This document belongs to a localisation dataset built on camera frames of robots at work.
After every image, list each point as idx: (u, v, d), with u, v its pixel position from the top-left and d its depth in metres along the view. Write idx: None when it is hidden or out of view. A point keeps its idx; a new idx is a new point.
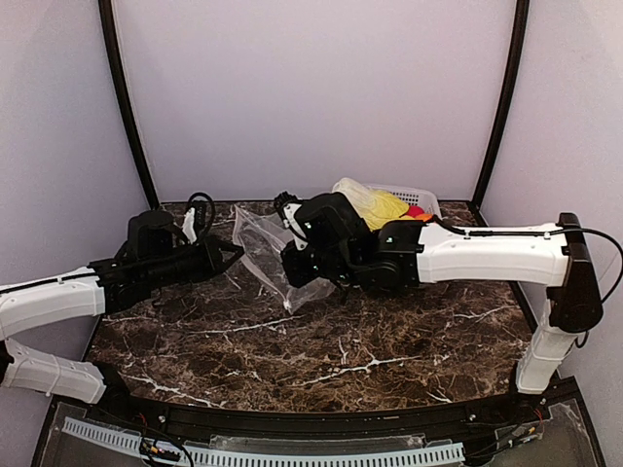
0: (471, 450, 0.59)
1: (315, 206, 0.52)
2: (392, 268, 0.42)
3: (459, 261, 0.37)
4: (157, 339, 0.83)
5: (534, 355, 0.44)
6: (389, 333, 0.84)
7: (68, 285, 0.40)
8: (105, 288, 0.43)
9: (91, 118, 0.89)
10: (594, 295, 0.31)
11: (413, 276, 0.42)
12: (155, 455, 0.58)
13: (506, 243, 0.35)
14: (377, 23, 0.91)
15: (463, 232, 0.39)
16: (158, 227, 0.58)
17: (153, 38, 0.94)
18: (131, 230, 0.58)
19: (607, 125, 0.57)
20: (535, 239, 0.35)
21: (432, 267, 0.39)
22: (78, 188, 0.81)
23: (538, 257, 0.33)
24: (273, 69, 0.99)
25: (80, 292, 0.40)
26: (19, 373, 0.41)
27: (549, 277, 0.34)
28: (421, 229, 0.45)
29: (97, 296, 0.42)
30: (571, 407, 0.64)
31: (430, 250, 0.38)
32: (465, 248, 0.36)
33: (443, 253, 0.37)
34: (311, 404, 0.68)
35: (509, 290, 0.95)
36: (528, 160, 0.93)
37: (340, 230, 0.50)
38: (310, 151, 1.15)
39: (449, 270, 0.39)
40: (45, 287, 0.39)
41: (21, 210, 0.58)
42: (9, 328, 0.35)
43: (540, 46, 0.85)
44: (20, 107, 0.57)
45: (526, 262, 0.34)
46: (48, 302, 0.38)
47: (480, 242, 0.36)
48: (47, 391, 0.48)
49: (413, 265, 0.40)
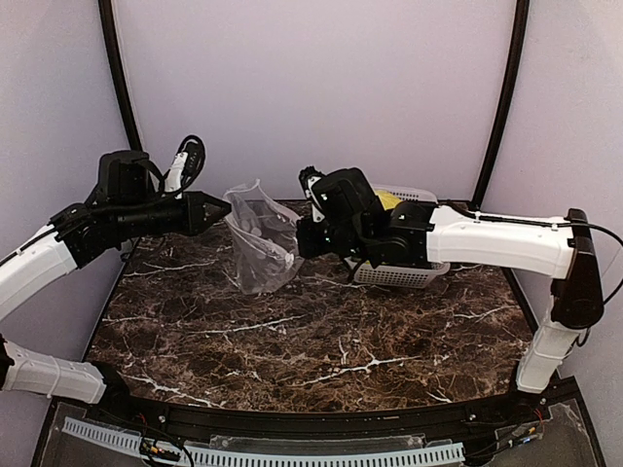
0: (471, 450, 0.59)
1: (331, 178, 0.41)
2: (401, 243, 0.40)
3: (470, 242, 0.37)
4: (157, 339, 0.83)
5: (534, 353, 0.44)
6: (389, 333, 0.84)
7: (27, 253, 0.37)
8: (65, 243, 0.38)
9: (91, 118, 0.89)
10: (596, 289, 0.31)
11: (421, 254, 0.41)
12: (155, 455, 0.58)
13: (516, 231, 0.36)
14: (376, 24, 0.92)
15: (474, 214, 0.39)
16: (131, 162, 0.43)
17: (153, 38, 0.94)
18: (102, 165, 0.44)
19: (606, 125, 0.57)
20: (543, 230, 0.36)
21: (441, 247, 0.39)
22: (78, 187, 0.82)
23: (546, 246, 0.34)
24: (273, 69, 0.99)
25: (39, 259, 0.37)
26: (20, 375, 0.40)
27: (552, 269, 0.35)
28: (433, 208, 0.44)
29: (61, 254, 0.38)
30: (571, 407, 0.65)
31: (442, 230, 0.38)
32: (476, 233, 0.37)
33: (455, 233, 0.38)
34: (311, 404, 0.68)
35: (509, 290, 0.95)
36: (527, 161, 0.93)
37: (355, 205, 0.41)
38: (310, 151, 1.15)
39: (457, 252, 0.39)
40: (9, 263, 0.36)
41: (21, 210, 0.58)
42: None
43: (540, 46, 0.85)
44: (21, 107, 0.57)
45: (531, 250, 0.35)
46: (17, 277, 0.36)
47: (491, 228, 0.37)
48: (49, 392, 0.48)
49: (421, 242, 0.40)
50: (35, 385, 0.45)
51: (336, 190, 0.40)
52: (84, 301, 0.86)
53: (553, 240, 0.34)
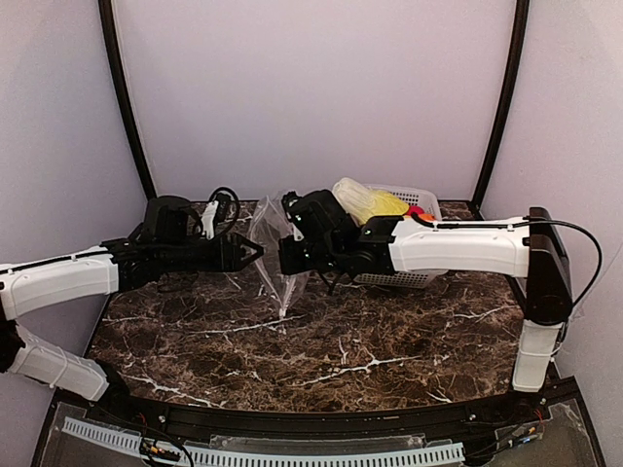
0: (471, 450, 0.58)
1: (304, 201, 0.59)
2: (368, 257, 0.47)
3: (427, 251, 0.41)
4: (157, 339, 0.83)
5: (522, 351, 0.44)
6: (389, 333, 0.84)
7: (82, 262, 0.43)
8: (118, 266, 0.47)
9: (91, 117, 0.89)
10: (559, 286, 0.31)
11: (386, 265, 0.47)
12: (155, 455, 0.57)
13: (471, 234, 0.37)
14: (376, 22, 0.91)
15: (432, 224, 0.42)
16: (177, 209, 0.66)
17: (153, 37, 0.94)
18: (153, 212, 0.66)
19: (607, 124, 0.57)
20: (499, 231, 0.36)
21: (404, 256, 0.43)
22: (78, 187, 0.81)
23: (499, 247, 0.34)
24: (273, 69, 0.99)
25: (94, 269, 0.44)
26: (28, 359, 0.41)
27: (514, 268, 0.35)
28: (397, 223, 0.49)
29: (111, 272, 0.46)
30: (571, 407, 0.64)
31: (400, 241, 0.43)
32: (431, 239, 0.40)
33: (411, 243, 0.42)
34: (311, 404, 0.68)
35: (509, 290, 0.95)
36: (528, 159, 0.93)
37: (325, 222, 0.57)
38: (309, 150, 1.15)
39: (421, 261, 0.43)
40: (59, 265, 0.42)
41: (20, 210, 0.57)
42: (23, 304, 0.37)
43: (540, 46, 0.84)
44: (19, 106, 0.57)
45: (490, 252, 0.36)
46: (67, 278, 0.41)
47: (448, 234, 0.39)
48: (52, 382, 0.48)
49: (386, 254, 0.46)
50: (43, 373, 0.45)
51: (307, 210, 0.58)
52: (83, 304, 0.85)
53: (507, 240, 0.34)
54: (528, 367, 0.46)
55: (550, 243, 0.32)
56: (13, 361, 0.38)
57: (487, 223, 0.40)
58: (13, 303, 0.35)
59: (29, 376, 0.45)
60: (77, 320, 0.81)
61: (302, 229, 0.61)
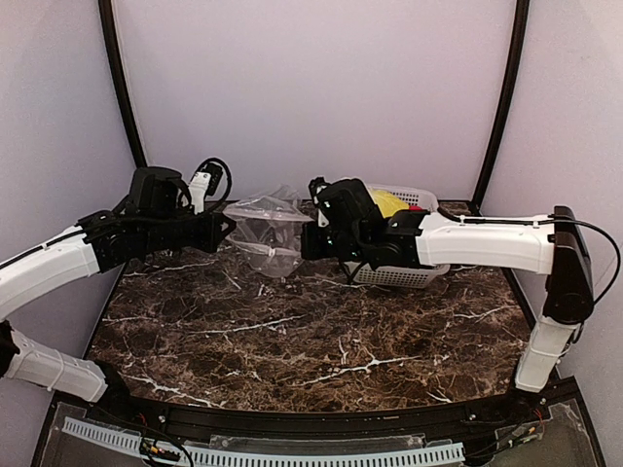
0: (471, 450, 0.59)
1: (333, 190, 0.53)
2: (394, 248, 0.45)
3: (455, 246, 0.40)
4: (157, 339, 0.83)
5: (531, 348, 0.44)
6: (389, 333, 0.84)
7: (54, 249, 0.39)
8: (93, 245, 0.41)
9: (91, 116, 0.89)
10: (581, 283, 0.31)
11: (412, 259, 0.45)
12: (155, 455, 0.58)
13: (498, 230, 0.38)
14: (376, 23, 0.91)
15: (458, 218, 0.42)
16: (165, 181, 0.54)
17: (153, 37, 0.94)
18: (137, 180, 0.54)
19: (607, 124, 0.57)
20: (526, 227, 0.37)
21: (430, 250, 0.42)
22: (77, 187, 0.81)
23: (526, 243, 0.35)
24: (273, 69, 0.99)
25: (65, 254, 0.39)
26: (23, 365, 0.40)
27: (536, 264, 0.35)
28: (423, 216, 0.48)
29: (88, 254, 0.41)
30: (571, 407, 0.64)
31: (428, 233, 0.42)
32: (460, 233, 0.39)
33: (439, 236, 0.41)
34: (311, 404, 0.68)
35: (509, 290, 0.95)
36: (528, 159, 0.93)
37: (353, 211, 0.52)
38: (309, 151, 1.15)
39: (447, 255, 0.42)
40: (31, 257, 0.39)
41: (19, 209, 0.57)
42: (2, 305, 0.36)
43: (540, 46, 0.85)
44: (19, 106, 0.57)
45: (514, 248, 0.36)
46: (41, 269, 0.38)
47: (475, 229, 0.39)
48: (49, 384, 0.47)
49: (412, 247, 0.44)
50: (40, 376, 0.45)
51: (338, 197, 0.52)
52: (81, 305, 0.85)
53: (533, 237, 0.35)
54: (534, 365, 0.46)
55: (576, 241, 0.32)
56: (8, 368, 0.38)
57: (507, 221, 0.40)
58: None
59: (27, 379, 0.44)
60: (76, 321, 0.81)
61: (325, 215, 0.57)
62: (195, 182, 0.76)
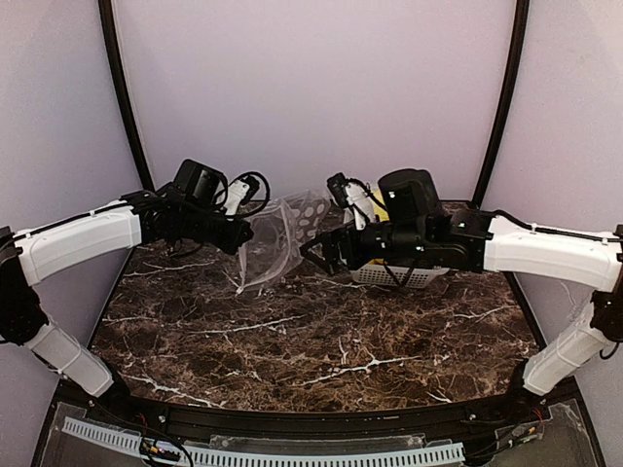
0: (471, 450, 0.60)
1: (402, 181, 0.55)
2: (461, 250, 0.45)
3: (524, 253, 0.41)
4: (157, 339, 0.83)
5: (559, 353, 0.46)
6: (389, 333, 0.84)
7: (101, 217, 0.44)
8: (139, 217, 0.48)
9: (91, 117, 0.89)
10: None
11: (479, 261, 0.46)
12: (155, 455, 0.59)
13: (568, 242, 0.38)
14: (376, 24, 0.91)
15: (531, 226, 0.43)
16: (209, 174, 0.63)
17: (153, 37, 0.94)
18: (186, 169, 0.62)
19: (607, 124, 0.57)
20: (595, 243, 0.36)
21: (498, 256, 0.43)
22: (78, 188, 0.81)
23: (593, 259, 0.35)
24: (273, 70, 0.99)
25: (118, 221, 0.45)
26: (46, 338, 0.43)
27: (601, 282, 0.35)
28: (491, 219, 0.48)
29: (132, 225, 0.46)
30: (571, 407, 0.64)
31: (499, 238, 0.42)
32: (530, 242, 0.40)
33: (509, 242, 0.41)
34: (311, 404, 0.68)
35: (509, 290, 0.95)
36: (528, 159, 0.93)
37: (421, 205, 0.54)
38: (308, 151, 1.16)
39: (513, 262, 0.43)
40: (80, 222, 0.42)
41: (19, 209, 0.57)
42: (48, 266, 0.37)
43: (540, 46, 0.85)
44: (18, 105, 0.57)
45: (581, 262, 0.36)
46: (89, 235, 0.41)
47: (541, 239, 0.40)
48: (59, 368, 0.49)
49: (479, 250, 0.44)
50: (54, 355, 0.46)
51: (406, 191, 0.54)
52: (83, 302, 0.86)
53: (602, 254, 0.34)
54: (553, 371, 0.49)
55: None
56: (34, 336, 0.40)
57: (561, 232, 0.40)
58: (33, 269, 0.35)
59: (41, 356, 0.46)
60: (75, 321, 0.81)
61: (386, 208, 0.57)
62: (234, 187, 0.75)
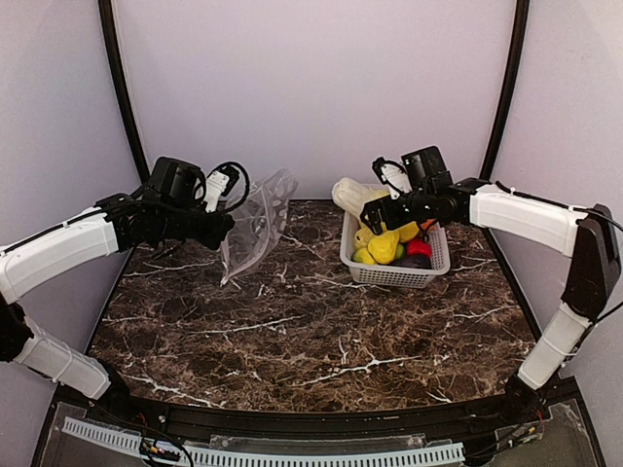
0: (471, 450, 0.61)
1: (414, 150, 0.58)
2: (453, 202, 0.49)
3: (501, 209, 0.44)
4: (157, 339, 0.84)
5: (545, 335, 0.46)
6: (389, 333, 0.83)
7: (74, 228, 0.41)
8: (114, 225, 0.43)
9: (91, 118, 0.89)
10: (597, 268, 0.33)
11: (464, 215, 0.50)
12: (155, 455, 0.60)
13: (538, 205, 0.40)
14: (377, 25, 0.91)
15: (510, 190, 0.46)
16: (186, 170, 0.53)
17: (153, 37, 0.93)
18: (160, 166, 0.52)
19: (607, 125, 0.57)
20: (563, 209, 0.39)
21: (480, 209, 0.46)
22: (77, 189, 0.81)
23: (556, 220, 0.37)
24: (273, 71, 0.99)
25: (90, 232, 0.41)
26: (34, 351, 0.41)
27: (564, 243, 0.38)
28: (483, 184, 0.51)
29: (107, 232, 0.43)
30: (571, 407, 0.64)
31: (484, 196, 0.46)
32: (507, 200, 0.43)
33: (490, 198, 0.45)
34: (311, 404, 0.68)
35: (509, 290, 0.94)
36: (528, 159, 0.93)
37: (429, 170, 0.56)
38: (308, 151, 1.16)
39: (494, 218, 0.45)
40: (53, 234, 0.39)
41: (18, 208, 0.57)
42: (23, 282, 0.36)
43: (541, 46, 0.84)
44: (18, 104, 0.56)
45: (546, 224, 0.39)
46: (63, 246, 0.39)
47: (520, 201, 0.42)
48: (54, 377, 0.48)
49: (465, 204, 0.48)
50: (48, 366, 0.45)
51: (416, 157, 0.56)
52: (82, 302, 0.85)
53: (564, 216, 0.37)
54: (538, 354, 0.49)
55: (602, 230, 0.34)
56: (20, 351, 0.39)
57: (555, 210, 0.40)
58: (10, 286, 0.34)
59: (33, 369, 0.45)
60: (74, 322, 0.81)
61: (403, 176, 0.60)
62: (212, 178, 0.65)
